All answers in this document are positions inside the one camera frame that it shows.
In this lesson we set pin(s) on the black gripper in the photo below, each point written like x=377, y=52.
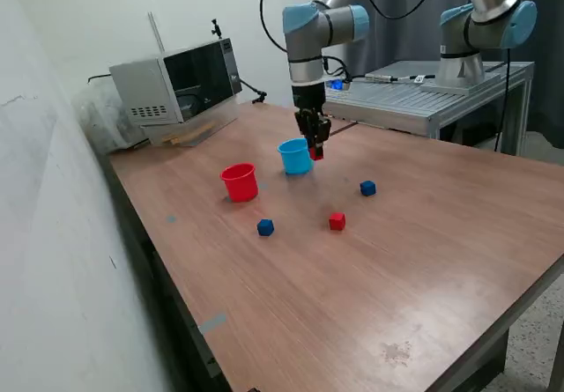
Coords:
x=308, y=99

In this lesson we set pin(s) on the red cube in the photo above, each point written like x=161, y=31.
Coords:
x=315, y=155
x=337, y=221

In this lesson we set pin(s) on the dark blue cube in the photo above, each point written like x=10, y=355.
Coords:
x=368, y=188
x=265, y=227

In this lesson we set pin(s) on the thin dark flat strip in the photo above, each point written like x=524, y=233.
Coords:
x=346, y=128

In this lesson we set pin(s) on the blue plastic cup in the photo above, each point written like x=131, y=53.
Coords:
x=295, y=160

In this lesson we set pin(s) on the aluminium slotted robot stand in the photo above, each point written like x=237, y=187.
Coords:
x=396, y=101

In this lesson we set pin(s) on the small silver metal box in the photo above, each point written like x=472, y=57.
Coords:
x=381, y=76

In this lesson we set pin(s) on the red plastic cup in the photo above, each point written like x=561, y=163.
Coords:
x=240, y=185

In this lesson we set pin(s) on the white warning tag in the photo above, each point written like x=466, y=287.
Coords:
x=419, y=77

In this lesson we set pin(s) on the light wooden stick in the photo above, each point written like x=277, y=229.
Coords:
x=196, y=133

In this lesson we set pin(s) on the aluminium robot mounting plate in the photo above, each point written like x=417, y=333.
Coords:
x=445, y=90

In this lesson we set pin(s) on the silver microwave oven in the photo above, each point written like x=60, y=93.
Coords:
x=145, y=88

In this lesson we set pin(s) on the thin metal rod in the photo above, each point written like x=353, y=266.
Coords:
x=156, y=33

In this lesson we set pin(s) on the large grey tape strip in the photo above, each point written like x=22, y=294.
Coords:
x=212, y=323

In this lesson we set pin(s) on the clear plastic bag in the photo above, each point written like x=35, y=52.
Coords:
x=94, y=119

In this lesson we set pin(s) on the dark grey curtain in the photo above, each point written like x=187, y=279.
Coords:
x=546, y=101

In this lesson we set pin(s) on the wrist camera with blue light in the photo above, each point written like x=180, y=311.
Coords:
x=338, y=84

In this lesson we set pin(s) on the small black camera mount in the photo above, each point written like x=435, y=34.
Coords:
x=216, y=28

